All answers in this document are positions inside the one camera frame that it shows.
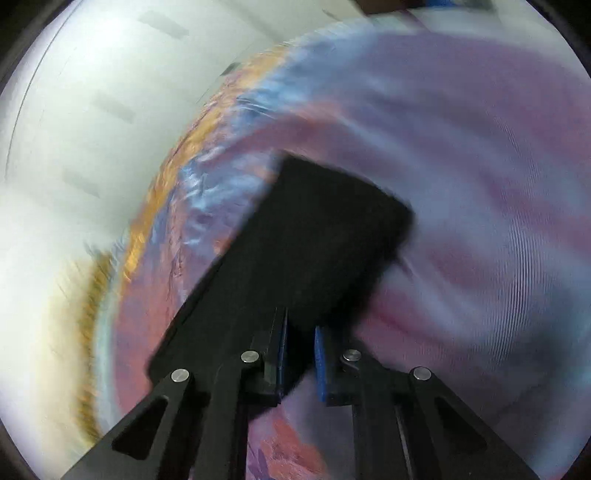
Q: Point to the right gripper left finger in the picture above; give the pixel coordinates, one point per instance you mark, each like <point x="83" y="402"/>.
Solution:
<point x="182" y="429"/>

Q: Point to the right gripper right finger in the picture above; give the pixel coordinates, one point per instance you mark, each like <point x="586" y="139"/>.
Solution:
<point x="408" y="425"/>

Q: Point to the black pants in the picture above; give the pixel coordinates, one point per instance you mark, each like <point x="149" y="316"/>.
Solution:
<point x="316" y="245"/>

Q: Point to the colourful floral bedspread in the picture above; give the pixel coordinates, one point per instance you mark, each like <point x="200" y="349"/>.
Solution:
<point x="488" y="143"/>

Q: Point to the white wardrobe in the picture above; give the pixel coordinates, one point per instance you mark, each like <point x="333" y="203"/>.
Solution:
<point x="103" y="94"/>

